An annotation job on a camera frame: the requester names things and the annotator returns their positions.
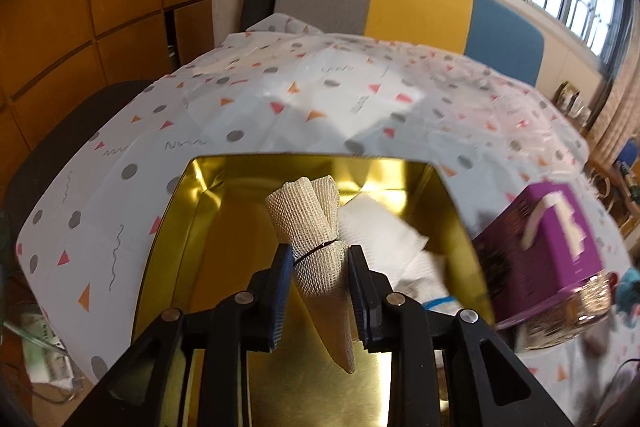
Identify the blue plush elephant toy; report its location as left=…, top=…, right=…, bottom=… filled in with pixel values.
left=614, top=267, right=640, bottom=314

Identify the cream knit cloth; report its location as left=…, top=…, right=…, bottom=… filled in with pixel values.
left=266, top=176, right=356, bottom=374

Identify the gold ornate tissue box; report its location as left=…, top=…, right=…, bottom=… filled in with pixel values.
left=515, top=271, right=612, bottom=352

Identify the purple tissue box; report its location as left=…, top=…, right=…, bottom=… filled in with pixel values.
left=473, top=182, right=603, bottom=329

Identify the white folded towel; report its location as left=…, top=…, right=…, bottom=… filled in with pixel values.
left=338, top=194, right=462, bottom=315

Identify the gold metal tin tray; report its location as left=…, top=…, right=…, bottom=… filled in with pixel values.
left=134, top=154, right=494, bottom=426

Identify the right beige curtain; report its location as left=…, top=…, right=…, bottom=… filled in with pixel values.
left=588, top=0, right=640, bottom=168

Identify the patterned white tablecloth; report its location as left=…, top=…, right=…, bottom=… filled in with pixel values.
left=16, top=14, right=636, bottom=381

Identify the orange wooden cabinet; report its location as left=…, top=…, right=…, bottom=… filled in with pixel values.
left=1, top=0, right=214, bottom=182

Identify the grey yellow blue sofa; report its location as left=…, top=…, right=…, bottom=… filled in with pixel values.
left=274, top=0, right=544, bottom=86

